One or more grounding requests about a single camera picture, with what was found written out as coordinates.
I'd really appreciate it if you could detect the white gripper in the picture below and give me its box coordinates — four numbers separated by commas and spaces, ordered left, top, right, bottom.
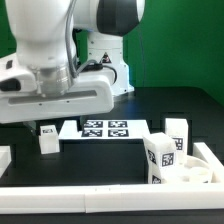
0, 54, 115, 124

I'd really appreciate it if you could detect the white round stool seat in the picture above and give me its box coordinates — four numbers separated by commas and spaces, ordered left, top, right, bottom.
148, 154, 214, 185

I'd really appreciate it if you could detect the white left fence piece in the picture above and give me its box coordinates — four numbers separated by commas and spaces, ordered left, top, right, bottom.
0, 146, 11, 178

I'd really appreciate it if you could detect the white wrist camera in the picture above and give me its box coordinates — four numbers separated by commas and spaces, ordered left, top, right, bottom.
0, 69, 37, 93

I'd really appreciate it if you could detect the white marker base plate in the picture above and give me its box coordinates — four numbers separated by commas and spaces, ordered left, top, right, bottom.
59, 120, 150, 140

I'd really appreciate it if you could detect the white fence wall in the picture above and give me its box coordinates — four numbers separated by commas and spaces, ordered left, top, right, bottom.
0, 142, 224, 214

